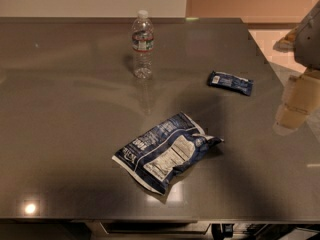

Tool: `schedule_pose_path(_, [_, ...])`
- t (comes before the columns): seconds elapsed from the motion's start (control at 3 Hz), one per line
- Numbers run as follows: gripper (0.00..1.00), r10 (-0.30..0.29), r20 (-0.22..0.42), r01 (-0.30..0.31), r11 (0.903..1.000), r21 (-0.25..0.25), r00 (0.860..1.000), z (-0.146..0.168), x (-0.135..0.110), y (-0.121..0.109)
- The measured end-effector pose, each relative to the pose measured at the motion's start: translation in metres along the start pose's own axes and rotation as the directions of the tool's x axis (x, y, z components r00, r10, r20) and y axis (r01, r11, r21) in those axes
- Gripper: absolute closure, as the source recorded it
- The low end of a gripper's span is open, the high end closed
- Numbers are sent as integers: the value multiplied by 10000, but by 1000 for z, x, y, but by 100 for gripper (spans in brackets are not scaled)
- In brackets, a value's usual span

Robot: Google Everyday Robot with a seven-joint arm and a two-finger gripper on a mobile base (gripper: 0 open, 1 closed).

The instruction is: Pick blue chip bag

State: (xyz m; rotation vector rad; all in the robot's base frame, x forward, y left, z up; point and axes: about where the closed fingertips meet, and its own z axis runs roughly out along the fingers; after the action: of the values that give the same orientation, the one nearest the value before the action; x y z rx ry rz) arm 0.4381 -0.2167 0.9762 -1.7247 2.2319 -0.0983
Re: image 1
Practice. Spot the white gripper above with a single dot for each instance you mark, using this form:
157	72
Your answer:
309	43

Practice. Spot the blue chip bag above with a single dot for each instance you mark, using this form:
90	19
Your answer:
154	158

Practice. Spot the small blue snack packet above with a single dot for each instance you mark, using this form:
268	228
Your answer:
231	82

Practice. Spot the clear plastic water bottle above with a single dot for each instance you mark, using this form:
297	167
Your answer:
142	44

